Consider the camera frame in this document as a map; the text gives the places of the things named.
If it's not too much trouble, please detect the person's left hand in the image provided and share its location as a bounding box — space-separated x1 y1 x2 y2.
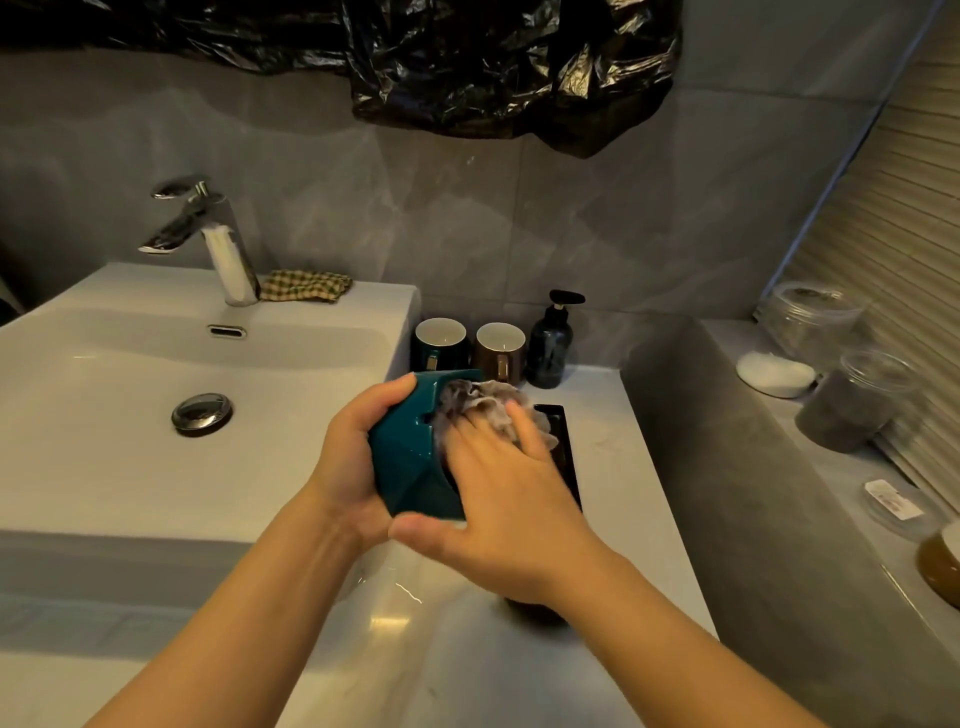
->
306 372 418 552

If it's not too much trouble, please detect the person's right hand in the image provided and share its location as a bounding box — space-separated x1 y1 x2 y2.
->
387 401 630 607

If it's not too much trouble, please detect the teal faceted ceramic cup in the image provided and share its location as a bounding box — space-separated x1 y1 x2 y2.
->
367 368 489 522

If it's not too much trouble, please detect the grey cleaning cloth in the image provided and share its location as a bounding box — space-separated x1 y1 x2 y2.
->
437 378 561 453

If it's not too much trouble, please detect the person's right forearm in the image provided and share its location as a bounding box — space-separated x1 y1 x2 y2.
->
546 555 826 728

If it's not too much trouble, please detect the person's left forearm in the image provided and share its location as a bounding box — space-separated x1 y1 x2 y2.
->
84 487 391 728

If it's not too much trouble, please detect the dark green mug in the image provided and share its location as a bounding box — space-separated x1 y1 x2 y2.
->
409 317 471 375

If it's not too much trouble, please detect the brown mug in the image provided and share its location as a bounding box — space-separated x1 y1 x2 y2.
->
473 322 528 386

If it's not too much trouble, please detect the checkered folded cloth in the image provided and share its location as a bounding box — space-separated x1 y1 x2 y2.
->
259 269 354 305

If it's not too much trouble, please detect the black rectangular tray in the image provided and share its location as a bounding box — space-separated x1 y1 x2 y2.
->
531 404 584 513

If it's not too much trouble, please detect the chrome sink drain stopper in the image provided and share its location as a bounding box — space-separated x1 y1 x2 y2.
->
171 393 234 436

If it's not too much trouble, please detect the dark pump soap bottle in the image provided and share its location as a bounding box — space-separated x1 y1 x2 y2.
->
524 289 587 390

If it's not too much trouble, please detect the white ceramic sink basin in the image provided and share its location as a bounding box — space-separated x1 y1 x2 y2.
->
0 261 423 546

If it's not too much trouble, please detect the chrome faucet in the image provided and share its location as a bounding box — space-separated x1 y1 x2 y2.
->
138 177 261 308

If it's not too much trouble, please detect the black plastic bag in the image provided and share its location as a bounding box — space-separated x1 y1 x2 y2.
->
0 0 684 160

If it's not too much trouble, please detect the white round lid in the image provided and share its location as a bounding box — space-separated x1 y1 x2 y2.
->
735 351 817 399

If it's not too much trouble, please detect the clear empty plastic jar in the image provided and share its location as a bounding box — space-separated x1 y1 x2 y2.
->
759 281 871 374

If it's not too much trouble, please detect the clear jar with dark contents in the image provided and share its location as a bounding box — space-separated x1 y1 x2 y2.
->
795 349 922 455

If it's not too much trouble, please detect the amber jar with white lid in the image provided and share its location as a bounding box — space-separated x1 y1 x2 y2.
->
916 520 960 610

